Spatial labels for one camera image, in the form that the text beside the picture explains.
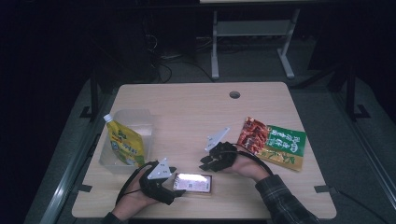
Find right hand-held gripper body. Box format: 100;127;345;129
204;126;239;173

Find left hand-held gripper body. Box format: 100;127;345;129
138;157;179;206

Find dark small snack packet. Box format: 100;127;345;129
172;172;214;196

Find clear plastic container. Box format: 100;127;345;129
98;108;155;175

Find yellow spout pouch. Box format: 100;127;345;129
103;113;146;167

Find green and red seasoning packet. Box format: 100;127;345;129
234;116;307;172

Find person's left hand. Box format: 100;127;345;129
111;174;161;220

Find person's right hand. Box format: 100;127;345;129
228;152;273;183

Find black metal stand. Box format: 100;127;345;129
345;64;372;122
78;69;101;122

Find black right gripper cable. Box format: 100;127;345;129
232;143;275;177

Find grey table bracket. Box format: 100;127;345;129
73;184;93;194
313;185;338;194

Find grey metal rail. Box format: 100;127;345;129
40;91;120;224
330;90;396;202

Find black floor cables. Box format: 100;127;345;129
141;31;216;84

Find white metal desk frame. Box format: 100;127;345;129
199;0;302;80

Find thin black floor cable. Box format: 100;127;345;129
334;189;390;224

